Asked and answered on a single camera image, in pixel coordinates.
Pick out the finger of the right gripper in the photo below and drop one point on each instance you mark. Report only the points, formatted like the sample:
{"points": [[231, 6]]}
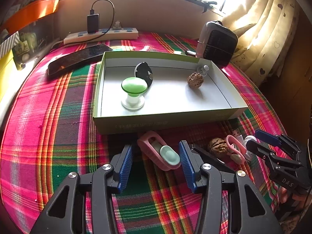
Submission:
{"points": [[260, 150], [267, 136]]}

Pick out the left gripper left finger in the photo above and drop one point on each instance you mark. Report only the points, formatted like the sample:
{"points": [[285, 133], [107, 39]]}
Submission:
{"points": [[122, 164]]}

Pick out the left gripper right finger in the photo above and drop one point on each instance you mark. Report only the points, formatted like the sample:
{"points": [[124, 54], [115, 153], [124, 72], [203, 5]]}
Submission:
{"points": [[191, 168]]}

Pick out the pink carabiner clip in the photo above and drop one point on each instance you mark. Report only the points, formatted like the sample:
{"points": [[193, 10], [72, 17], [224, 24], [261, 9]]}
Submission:
{"points": [[236, 150]]}

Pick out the pink clip with mint pad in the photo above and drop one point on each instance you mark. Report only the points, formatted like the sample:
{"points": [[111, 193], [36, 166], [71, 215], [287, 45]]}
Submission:
{"points": [[158, 151]]}

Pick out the brown walnut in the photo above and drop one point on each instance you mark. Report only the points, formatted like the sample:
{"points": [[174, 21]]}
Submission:
{"points": [[195, 80], [218, 147]]}

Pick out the green mushroom suction holder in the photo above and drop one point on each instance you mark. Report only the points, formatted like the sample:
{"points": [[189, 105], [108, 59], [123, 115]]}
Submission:
{"points": [[134, 87]]}

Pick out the black round disc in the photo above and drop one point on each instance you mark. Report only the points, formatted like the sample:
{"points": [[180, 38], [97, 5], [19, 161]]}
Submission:
{"points": [[143, 71]]}

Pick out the right human hand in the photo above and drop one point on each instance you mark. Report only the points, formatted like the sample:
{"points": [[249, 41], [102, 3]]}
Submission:
{"points": [[303, 200]]}

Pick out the white green shallow box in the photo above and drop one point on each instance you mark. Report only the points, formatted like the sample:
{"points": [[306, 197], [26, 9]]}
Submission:
{"points": [[169, 101]]}

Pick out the small white knob figure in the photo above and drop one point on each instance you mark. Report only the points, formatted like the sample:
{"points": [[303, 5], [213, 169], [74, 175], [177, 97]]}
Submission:
{"points": [[203, 70]]}

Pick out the black grey small heater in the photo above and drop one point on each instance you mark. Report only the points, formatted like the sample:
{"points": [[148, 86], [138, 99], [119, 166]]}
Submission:
{"points": [[216, 43]]}

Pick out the black smartphone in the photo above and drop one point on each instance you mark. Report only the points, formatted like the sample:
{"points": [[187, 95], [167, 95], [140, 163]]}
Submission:
{"points": [[90, 55]]}

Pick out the cream patterned curtain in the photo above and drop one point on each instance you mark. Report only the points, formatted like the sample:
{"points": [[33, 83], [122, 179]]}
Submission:
{"points": [[265, 30]]}

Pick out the white power strip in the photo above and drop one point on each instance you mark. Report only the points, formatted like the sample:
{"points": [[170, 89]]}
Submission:
{"points": [[127, 33]]}

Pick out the white plug on strip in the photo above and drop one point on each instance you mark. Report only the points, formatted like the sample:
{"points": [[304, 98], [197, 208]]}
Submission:
{"points": [[117, 25]]}

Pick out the black charger adapter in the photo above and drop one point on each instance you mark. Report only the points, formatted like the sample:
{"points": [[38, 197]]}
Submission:
{"points": [[92, 22]]}

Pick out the yellow box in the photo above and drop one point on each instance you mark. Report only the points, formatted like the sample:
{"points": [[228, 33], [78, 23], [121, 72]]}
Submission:
{"points": [[8, 69]]}

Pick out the green striped box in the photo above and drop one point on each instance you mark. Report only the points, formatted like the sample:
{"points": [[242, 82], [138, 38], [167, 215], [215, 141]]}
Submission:
{"points": [[9, 43]]}

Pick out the orange tray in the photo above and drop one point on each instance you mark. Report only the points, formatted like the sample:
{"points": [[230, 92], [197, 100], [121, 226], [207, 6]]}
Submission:
{"points": [[29, 14]]}

